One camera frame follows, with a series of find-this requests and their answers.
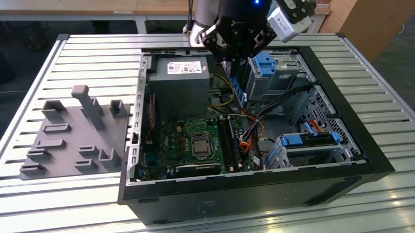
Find green motherboard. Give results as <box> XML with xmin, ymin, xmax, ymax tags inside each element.
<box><xmin>139</xmin><ymin>115</ymin><xmax>257</xmax><ymax>182</ymax></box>

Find red and black twisted wire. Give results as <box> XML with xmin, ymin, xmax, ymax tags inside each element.
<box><xmin>145</xmin><ymin>93</ymin><xmax>157</xmax><ymax>144</ymax></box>

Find yellow wire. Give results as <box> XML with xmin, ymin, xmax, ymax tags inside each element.
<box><xmin>207</xmin><ymin>74</ymin><xmax>237</xmax><ymax>108</ymax></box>

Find wooden top desk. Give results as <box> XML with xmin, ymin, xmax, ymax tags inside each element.
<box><xmin>0</xmin><ymin>0</ymin><xmax>333</xmax><ymax>34</ymax></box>

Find grey power supply unit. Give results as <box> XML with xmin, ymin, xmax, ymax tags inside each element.
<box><xmin>147</xmin><ymin>56</ymin><xmax>211</xmax><ymax>119</ymax></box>

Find metal disk bay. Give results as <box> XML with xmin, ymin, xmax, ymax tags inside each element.
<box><xmin>265</xmin><ymin>132</ymin><xmax>366</xmax><ymax>170</ymax></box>

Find metal optical drive cage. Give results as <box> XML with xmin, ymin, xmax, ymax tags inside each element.
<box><xmin>246</xmin><ymin>52</ymin><xmax>318</xmax><ymax>100</ymax></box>

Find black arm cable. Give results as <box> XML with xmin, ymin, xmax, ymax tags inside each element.
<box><xmin>182</xmin><ymin>0</ymin><xmax>197</xmax><ymax>34</ymax></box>

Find black graphics card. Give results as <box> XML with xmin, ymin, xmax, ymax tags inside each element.
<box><xmin>175</xmin><ymin>162</ymin><xmax>223</xmax><ymax>177</ymax></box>

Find grey parts rack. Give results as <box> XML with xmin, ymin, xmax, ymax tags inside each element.
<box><xmin>19</xmin><ymin>84</ymin><xmax>131</xmax><ymax>182</ymax></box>

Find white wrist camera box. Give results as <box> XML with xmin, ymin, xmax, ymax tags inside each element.
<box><xmin>267</xmin><ymin>0</ymin><xmax>318</xmax><ymax>44</ymax></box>

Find black RAM slot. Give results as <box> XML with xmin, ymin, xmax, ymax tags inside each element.
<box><xmin>217</xmin><ymin>116</ymin><xmax>233</xmax><ymax>173</ymax></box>
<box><xmin>221</xmin><ymin>116</ymin><xmax>237</xmax><ymax>172</ymax></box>
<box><xmin>225</xmin><ymin>116</ymin><xmax>239</xmax><ymax>171</ymax></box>

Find black open PC case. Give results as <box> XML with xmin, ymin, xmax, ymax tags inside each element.
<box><xmin>117</xmin><ymin>45</ymin><xmax>397</xmax><ymax>225</ymax></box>

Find blue plastic drive bracket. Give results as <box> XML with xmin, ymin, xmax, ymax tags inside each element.
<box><xmin>254</xmin><ymin>53</ymin><xmax>277</xmax><ymax>78</ymax></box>

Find orange wire bundle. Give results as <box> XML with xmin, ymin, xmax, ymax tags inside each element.
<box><xmin>239</xmin><ymin>118</ymin><xmax>265</xmax><ymax>154</ymax></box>

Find silver CPU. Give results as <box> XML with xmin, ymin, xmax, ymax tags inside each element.
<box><xmin>194</xmin><ymin>140</ymin><xmax>210</xmax><ymax>154</ymax></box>

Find metal CPU socket cover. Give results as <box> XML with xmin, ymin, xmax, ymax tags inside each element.
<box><xmin>189</xmin><ymin>135</ymin><xmax>215</xmax><ymax>160</ymax></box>

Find blue disk carrier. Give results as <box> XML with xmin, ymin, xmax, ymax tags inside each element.
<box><xmin>279</xmin><ymin>132</ymin><xmax>341</xmax><ymax>148</ymax></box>
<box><xmin>265</xmin><ymin>145</ymin><xmax>289</xmax><ymax>170</ymax></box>

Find wooden cabinet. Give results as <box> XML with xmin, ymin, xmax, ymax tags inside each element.
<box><xmin>320</xmin><ymin>0</ymin><xmax>415</xmax><ymax>63</ymax></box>

